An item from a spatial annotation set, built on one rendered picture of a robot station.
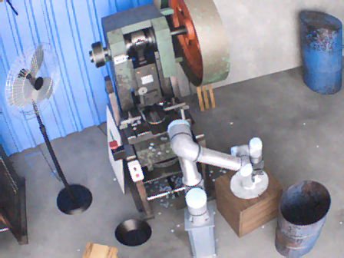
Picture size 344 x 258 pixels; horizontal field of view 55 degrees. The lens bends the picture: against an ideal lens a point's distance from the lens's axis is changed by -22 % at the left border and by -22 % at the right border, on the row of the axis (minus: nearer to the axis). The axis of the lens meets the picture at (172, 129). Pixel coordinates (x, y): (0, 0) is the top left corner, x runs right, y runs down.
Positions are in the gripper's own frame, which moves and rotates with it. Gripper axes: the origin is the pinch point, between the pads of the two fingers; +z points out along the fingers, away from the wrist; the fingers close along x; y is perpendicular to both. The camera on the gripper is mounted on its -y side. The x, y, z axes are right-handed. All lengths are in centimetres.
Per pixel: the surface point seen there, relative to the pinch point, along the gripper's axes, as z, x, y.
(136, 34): -89, 55, -60
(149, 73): -58, 54, -57
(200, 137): -10, 42, -31
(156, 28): -92, 53, -47
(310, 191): 15.9, -8.6, 46.5
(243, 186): 16.3, 12.3, -4.6
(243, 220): 29.7, -9.5, -7.4
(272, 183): 17.7, 11.2, 17.5
